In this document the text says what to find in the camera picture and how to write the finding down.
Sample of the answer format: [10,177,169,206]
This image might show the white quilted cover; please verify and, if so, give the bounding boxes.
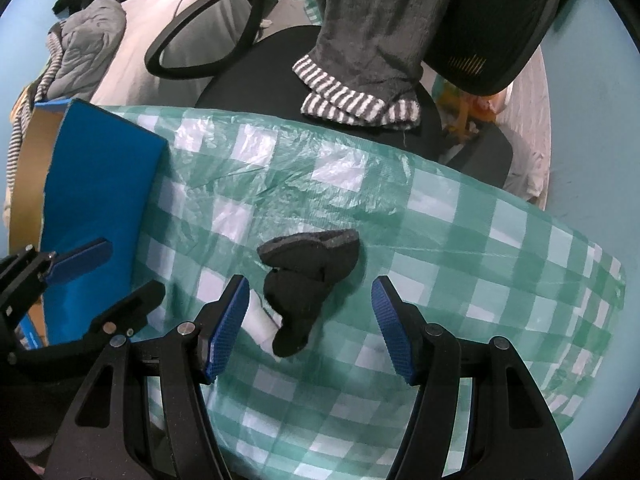
[499,50,552,207]

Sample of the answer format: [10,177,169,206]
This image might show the blue-sided cardboard box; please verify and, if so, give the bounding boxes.
[9,99,171,350]

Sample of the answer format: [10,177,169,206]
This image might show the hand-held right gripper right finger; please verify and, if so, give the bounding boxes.
[371,275,574,480]

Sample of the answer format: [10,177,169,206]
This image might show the orange yellow toy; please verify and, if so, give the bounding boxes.
[439,84,502,142]

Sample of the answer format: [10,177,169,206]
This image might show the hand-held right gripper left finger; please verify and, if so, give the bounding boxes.
[45,274,250,480]

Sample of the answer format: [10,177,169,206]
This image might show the grey fleece garment striped cuffs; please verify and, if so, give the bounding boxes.
[292,0,467,129]

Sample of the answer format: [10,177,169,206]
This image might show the grey white striped garment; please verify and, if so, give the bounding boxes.
[4,57,63,217]

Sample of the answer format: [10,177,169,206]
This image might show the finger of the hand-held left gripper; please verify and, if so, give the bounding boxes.
[22,238,112,287]
[75,280,167,347]

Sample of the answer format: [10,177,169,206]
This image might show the grey quilted jacket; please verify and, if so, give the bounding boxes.
[47,0,127,102]

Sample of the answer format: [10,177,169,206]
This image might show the black mesh office chair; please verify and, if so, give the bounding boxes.
[144,0,566,187]

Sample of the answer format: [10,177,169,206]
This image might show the green checked plastic tablecloth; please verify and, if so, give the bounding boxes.
[92,105,627,480]

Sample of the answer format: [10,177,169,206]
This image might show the black sock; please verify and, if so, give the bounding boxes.
[256,228,361,359]

